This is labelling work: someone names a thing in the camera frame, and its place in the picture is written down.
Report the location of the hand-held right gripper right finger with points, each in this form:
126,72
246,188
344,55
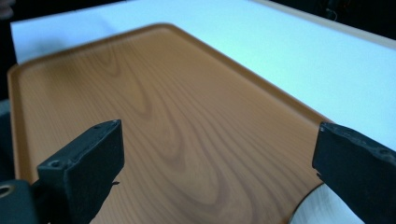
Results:
358,174

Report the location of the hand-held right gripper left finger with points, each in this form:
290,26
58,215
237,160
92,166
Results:
84,174

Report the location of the wood-grain tray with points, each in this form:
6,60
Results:
174,124

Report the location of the white plate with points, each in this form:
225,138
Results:
323,208

